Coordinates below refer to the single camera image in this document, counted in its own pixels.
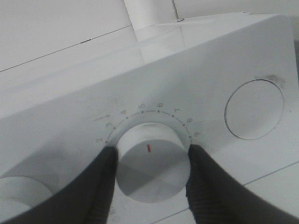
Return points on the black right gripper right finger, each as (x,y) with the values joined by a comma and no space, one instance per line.
(215,197)

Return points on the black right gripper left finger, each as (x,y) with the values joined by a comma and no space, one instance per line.
(86,200)

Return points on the white upper power knob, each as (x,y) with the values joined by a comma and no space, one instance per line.
(19,194)

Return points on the round white door button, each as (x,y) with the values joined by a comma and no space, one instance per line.
(254,109)

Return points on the white microwave oven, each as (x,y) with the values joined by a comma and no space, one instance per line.
(58,112)

